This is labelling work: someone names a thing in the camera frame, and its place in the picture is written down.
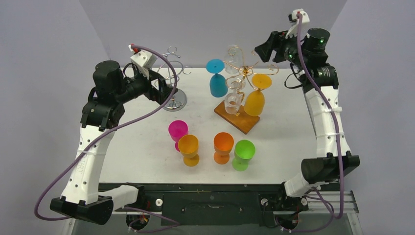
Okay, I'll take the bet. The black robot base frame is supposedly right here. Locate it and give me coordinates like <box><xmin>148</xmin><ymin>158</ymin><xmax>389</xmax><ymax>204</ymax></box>
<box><xmin>119</xmin><ymin>183</ymin><xmax>311</xmax><ymax>228</ymax></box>

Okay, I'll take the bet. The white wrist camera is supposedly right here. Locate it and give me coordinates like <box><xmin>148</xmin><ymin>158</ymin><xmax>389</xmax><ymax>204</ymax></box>
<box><xmin>128</xmin><ymin>44</ymin><xmax>157</xmax><ymax>80</ymax></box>
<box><xmin>285</xmin><ymin>8</ymin><xmax>310</xmax><ymax>39</ymax></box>

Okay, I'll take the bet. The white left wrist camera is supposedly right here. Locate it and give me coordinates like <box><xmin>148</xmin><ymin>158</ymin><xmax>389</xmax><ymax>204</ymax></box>
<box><xmin>128</xmin><ymin>44</ymin><xmax>157</xmax><ymax>80</ymax></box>

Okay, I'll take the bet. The yellow wine glass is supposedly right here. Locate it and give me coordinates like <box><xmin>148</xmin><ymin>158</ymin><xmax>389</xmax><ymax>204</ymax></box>
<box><xmin>244</xmin><ymin>74</ymin><xmax>272</xmax><ymax>117</ymax></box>
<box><xmin>178</xmin><ymin>135</ymin><xmax>200</xmax><ymax>167</ymax></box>

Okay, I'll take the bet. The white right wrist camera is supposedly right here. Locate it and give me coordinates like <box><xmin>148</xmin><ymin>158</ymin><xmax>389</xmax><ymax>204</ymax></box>
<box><xmin>285</xmin><ymin>8</ymin><xmax>310</xmax><ymax>39</ymax></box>

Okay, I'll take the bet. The green plastic wine glass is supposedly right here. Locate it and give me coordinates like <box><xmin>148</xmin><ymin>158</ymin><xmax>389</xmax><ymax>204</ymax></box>
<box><xmin>232</xmin><ymin>140</ymin><xmax>256</xmax><ymax>171</ymax></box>

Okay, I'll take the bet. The clear patterned wine glass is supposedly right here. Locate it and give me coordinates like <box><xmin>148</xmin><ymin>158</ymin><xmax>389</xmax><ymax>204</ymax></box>
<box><xmin>224</xmin><ymin>45</ymin><xmax>242</xmax><ymax>68</ymax></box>

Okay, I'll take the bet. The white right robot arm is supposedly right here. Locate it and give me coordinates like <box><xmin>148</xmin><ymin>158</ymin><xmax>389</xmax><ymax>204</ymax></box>
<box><xmin>276</xmin><ymin>28</ymin><xmax>360</xmax><ymax>209</ymax></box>

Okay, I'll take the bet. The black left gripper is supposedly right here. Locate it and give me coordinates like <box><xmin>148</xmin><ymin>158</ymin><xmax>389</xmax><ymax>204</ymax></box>
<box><xmin>114</xmin><ymin>67</ymin><xmax>177</xmax><ymax>105</ymax></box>

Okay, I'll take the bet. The clear small wine glass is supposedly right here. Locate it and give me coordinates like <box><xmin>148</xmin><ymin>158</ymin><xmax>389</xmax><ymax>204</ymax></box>
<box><xmin>224</xmin><ymin>76</ymin><xmax>245</xmax><ymax>115</ymax></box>

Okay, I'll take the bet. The blue plastic wine glass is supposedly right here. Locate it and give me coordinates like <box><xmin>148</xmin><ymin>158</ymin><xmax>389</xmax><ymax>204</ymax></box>
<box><xmin>206</xmin><ymin>59</ymin><xmax>228</xmax><ymax>98</ymax></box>

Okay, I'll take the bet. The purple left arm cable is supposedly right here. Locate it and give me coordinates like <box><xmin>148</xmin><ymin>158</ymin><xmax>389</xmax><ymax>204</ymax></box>
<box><xmin>34</xmin><ymin>45</ymin><xmax>178</xmax><ymax>222</ymax></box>

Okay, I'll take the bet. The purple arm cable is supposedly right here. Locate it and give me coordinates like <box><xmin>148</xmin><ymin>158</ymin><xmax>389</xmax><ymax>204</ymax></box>
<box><xmin>297</xmin><ymin>13</ymin><xmax>345</xmax><ymax>233</ymax></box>
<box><xmin>34</xmin><ymin>45</ymin><xmax>178</xmax><ymax>222</ymax></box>

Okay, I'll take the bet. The pink plastic wine glass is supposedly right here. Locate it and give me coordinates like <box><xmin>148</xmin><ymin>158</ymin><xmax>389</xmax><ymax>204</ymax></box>
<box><xmin>168</xmin><ymin>120</ymin><xmax>188</xmax><ymax>151</ymax></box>

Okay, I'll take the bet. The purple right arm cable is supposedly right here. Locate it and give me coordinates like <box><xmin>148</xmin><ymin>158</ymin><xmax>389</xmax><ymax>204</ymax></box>
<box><xmin>297</xmin><ymin>13</ymin><xmax>345</xmax><ymax>233</ymax></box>

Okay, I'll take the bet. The gold wire glass rack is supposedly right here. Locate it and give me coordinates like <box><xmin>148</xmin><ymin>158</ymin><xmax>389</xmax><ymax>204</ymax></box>
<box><xmin>214</xmin><ymin>45</ymin><xmax>279</xmax><ymax>135</ymax></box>

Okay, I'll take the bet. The orange plastic wine glass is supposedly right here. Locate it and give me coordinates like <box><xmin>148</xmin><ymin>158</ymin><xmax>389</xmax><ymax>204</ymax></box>
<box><xmin>213</xmin><ymin>132</ymin><xmax>234</xmax><ymax>165</ymax></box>

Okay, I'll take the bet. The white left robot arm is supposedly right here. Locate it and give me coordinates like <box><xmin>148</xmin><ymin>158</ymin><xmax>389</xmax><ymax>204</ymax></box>
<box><xmin>49</xmin><ymin>60</ymin><xmax>177</xmax><ymax>225</ymax></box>

